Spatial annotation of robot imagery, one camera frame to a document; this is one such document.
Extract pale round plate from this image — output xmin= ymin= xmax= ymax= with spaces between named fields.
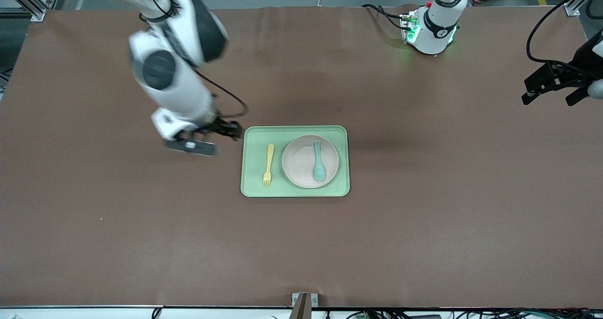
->
xmin=282 ymin=135 xmax=340 ymax=189

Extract tangled cables under table edge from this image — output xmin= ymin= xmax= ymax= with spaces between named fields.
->
xmin=325 ymin=309 xmax=603 ymax=319

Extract black arm base cable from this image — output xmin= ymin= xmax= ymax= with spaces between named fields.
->
xmin=361 ymin=3 xmax=411 ymax=31

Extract mint green rectangular tray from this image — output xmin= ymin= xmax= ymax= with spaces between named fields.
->
xmin=241 ymin=125 xmax=350 ymax=198

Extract metal table edge bracket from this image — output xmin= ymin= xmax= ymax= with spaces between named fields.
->
xmin=291 ymin=292 xmax=319 ymax=319

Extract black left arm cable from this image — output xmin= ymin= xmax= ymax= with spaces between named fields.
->
xmin=526 ymin=0 xmax=603 ymax=74

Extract brown table cover sheet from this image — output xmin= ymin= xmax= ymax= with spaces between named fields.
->
xmin=0 ymin=6 xmax=603 ymax=309

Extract yellow plastic fork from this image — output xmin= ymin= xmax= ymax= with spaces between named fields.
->
xmin=263 ymin=144 xmax=275 ymax=188

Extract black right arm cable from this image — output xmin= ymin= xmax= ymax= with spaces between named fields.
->
xmin=139 ymin=0 xmax=249 ymax=120

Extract silver base connector block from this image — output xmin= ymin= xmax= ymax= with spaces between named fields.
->
xmin=399 ymin=10 xmax=421 ymax=45

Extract light blue plastic spoon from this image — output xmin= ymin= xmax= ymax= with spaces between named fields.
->
xmin=313 ymin=141 xmax=327 ymax=183

